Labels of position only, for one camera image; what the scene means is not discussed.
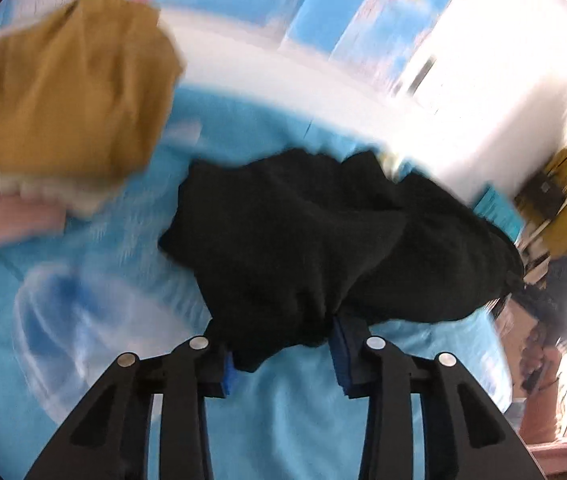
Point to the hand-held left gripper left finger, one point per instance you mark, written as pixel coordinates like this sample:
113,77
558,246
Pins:
228,377

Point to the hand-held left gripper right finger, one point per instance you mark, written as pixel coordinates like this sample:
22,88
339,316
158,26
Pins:
341,360

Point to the black garment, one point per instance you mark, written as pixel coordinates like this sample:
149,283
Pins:
313,240

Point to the person's right forearm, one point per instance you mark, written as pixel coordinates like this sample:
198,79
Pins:
546,417

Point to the person's right hand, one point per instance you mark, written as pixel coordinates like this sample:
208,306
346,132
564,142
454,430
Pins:
552,365

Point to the teal plastic basket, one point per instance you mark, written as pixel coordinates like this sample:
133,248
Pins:
498,210

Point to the blue printed bed sheet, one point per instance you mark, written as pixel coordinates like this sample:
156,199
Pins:
88,260

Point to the cream white garment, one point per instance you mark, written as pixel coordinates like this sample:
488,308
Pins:
73,195

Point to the pink garment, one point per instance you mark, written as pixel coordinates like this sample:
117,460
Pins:
8,225

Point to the mustard yellow garment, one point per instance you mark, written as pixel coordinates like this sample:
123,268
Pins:
63,90

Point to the wall map poster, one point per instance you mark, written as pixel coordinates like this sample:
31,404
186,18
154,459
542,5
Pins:
273,5

